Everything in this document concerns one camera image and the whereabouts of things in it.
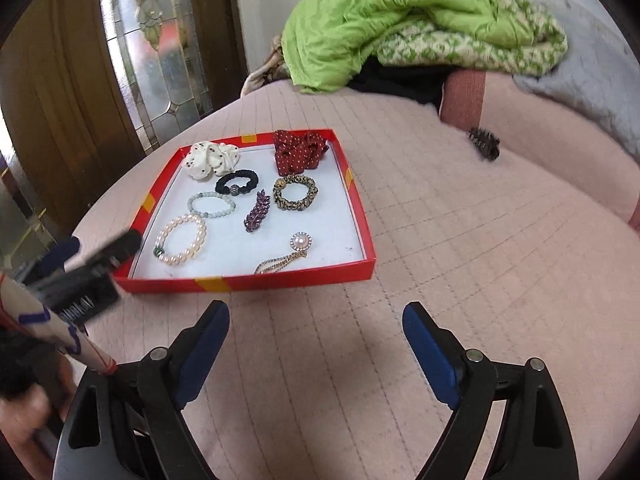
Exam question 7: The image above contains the purple leaf hair clip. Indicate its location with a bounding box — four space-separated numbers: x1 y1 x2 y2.
243 190 270 233

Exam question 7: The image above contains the black hair tie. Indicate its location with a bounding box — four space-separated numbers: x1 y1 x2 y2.
214 168 260 198

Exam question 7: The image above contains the red cardboard tray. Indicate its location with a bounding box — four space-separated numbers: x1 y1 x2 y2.
114 129 376 294

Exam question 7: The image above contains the red dotted scrunchie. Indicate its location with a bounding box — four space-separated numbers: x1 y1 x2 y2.
273 130 329 177

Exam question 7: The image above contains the beige floral cloth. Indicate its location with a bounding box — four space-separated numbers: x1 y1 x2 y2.
240 36 291 98

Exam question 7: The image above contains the grey-blue quilted blanket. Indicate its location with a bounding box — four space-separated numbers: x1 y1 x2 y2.
513 16 640 158

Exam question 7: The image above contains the white pearl bracelet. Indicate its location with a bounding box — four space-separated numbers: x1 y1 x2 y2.
152 212 208 268

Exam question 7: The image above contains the pink quilted pillow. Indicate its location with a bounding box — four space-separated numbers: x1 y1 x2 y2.
439 70 639 230

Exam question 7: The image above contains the pale green bead bracelet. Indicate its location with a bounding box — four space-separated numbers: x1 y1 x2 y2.
186 190 238 220

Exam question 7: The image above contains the wooden door with stained glass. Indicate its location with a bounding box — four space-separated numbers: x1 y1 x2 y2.
1 0 246 271

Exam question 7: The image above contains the person's left hand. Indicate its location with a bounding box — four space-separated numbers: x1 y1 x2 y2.
1 354 77 479

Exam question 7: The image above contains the white patterned scrunchie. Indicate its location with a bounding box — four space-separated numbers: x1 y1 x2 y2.
181 141 241 181

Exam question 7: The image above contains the pink quilted mattress cover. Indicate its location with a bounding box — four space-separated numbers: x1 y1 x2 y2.
75 84 639 479

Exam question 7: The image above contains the leopard print hair tie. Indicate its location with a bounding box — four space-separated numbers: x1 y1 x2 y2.
271 173 320 213

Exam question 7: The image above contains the pearl brooch with gold chain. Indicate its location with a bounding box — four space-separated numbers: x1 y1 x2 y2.
254 232 312 274

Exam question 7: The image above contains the green quilt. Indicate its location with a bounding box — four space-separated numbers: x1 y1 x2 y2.
281 0 536 92

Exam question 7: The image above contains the black hair claw clip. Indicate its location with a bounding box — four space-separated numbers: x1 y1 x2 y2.
468 128 500 162

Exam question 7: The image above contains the green patterned white blanket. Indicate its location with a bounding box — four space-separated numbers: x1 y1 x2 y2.
374 0 568 77

